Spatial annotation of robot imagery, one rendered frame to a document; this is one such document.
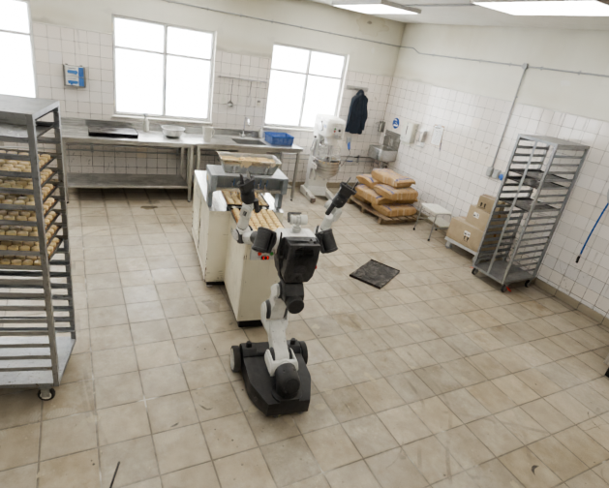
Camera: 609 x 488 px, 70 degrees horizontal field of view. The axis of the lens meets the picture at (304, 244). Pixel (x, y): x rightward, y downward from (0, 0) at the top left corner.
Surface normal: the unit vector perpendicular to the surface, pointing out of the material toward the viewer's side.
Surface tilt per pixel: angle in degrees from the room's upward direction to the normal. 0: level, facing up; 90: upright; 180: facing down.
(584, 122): 90
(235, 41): 90
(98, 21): 90
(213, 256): 90
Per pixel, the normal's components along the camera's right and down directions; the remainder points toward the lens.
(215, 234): 0.32, 0.44
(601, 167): -0.89, 0.06
